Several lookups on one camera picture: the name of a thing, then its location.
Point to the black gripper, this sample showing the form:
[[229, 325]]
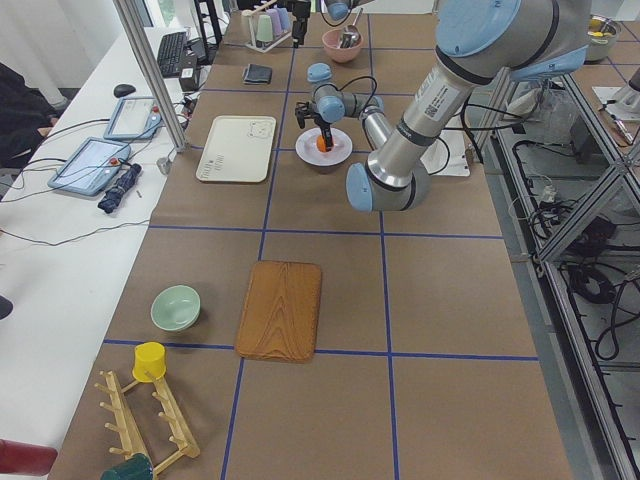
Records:
[[300, 11], [323, 125]]

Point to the orange fruit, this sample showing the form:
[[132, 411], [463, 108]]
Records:
[[322, 145]]

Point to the white round plate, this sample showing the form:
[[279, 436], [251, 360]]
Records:
[[307, 149]]

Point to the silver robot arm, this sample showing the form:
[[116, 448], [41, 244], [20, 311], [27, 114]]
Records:
[[337, 10], [474, 40]]

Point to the cream bear tray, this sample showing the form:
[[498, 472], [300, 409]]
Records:
[[237, 149]]

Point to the blue cup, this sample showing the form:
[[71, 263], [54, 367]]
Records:
[[284, 18]]

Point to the purple cup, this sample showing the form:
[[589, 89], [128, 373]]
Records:
[[275, 21]]

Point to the pink bowl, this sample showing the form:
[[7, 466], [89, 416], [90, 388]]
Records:
[[331, 41]]

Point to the metal scoop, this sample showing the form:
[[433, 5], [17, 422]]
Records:
[[350, 34]]

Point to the grey folded cloth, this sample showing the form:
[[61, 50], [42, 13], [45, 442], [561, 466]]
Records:
[[255, 74]]

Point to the black keyboard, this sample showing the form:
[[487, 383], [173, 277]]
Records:
[[170, 53]]

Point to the small metal cup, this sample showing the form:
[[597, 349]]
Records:
[[164, 165]]

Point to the far teach pendant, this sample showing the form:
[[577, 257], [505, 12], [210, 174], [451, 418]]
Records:
[[134, 118]]

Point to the teach pendant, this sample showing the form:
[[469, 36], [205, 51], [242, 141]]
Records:
[[91, 168], [134, 118]]

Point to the black computer mouse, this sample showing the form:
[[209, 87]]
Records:
[[122, 90]]

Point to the folded dark blue umbrella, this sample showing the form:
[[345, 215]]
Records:
[[114, 196]]

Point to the wooden cutting board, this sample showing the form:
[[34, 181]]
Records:
[[280, 313]]

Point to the near teach pendant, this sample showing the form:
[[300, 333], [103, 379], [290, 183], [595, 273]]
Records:
[[91, 168]]

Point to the green bowl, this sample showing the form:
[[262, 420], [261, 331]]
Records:
[[176, 308]]

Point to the yellow cup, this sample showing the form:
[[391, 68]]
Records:
[[149, 362]]

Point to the dark green cup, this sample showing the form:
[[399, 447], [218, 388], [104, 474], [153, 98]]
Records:
[[137, 467]]

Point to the red cylinder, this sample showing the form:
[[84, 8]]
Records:
[[19, 458]]

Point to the white wire cup rack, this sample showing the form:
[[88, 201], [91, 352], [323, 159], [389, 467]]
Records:
[[249, 20]]

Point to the aluminium frame post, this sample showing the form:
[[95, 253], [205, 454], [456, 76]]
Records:
[[135, 32]]

